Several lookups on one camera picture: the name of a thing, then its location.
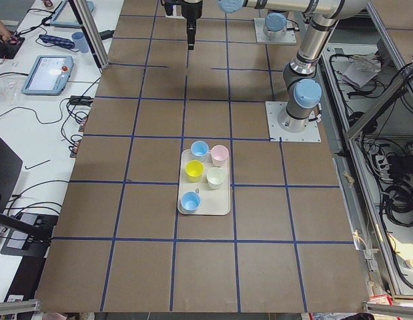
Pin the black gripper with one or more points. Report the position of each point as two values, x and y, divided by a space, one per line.
191 10

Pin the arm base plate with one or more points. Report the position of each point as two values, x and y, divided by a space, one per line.
264 36
283 128

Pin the yellow plastic cup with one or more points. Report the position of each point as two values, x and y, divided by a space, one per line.
194 170

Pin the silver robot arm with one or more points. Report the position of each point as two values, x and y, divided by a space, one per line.
274 23
303 92

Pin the pale cream plastic cup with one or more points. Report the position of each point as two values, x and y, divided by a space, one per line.
215 177

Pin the cream plastic tray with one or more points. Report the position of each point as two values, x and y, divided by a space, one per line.
211 201

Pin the black power adapter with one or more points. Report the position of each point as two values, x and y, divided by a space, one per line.
80 100

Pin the pink plastic cup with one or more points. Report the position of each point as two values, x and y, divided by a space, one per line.
219 155

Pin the blue checkered cloth pouch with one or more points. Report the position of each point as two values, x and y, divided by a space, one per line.
57 41

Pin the blue plastic cup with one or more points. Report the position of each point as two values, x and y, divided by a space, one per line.
190 202
199 150

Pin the blue cup on desk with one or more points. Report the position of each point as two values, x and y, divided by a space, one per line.
80 42

